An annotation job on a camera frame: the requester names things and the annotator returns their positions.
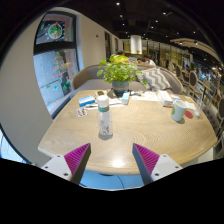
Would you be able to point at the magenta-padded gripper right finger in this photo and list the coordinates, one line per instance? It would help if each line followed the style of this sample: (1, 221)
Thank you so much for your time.
(150, 160)

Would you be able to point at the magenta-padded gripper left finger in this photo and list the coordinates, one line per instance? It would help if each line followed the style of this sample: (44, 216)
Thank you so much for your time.
(75, 160)

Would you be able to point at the clear plastic water bottle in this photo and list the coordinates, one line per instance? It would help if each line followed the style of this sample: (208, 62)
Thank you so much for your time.
(104, 120)

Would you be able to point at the white mug with green print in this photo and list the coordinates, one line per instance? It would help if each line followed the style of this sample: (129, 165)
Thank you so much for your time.
(177, 110)

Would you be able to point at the blue and white flat box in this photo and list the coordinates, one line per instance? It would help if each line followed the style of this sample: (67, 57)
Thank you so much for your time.
(86, 100)

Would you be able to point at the flat round red coaster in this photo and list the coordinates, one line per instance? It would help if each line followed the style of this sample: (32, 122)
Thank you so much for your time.
(189, 114)

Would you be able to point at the white rectangular box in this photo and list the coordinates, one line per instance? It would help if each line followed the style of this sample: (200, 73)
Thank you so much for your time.
(165, 98)

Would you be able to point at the printed paper sheet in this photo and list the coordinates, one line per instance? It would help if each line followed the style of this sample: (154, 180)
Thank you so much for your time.
(145, 96)

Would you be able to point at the small light blue box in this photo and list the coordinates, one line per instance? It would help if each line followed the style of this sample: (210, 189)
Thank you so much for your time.
(125, 98)

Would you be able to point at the white paper napkin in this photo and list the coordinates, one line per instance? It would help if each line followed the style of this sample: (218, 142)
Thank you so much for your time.
(190, 105)

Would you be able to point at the clear glass with straw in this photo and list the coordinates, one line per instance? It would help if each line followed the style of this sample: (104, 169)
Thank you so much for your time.
(198, 108)

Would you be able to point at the grey zigzag cushion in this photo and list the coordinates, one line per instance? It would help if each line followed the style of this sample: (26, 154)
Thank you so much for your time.
(156, 78)

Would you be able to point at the grey curved sofa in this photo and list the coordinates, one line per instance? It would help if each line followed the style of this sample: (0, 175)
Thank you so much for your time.
(87, 78)

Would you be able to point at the green potted plant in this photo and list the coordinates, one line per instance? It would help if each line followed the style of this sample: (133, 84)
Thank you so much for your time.
(119, 75)

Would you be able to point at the group of dining chairs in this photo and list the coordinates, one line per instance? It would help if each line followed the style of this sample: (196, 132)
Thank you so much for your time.
(193, 78)

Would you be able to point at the window with coloured decals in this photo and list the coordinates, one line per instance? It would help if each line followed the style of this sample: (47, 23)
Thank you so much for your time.
(55, 66)

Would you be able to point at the person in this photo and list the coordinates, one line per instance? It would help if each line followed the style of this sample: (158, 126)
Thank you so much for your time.
(149, 61)
(120, 57)

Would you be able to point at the white round column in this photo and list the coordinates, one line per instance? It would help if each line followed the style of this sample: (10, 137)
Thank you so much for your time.
(136, 44)

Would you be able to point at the group of ceiling lights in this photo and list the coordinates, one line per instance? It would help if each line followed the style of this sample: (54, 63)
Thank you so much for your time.
(164, 13)

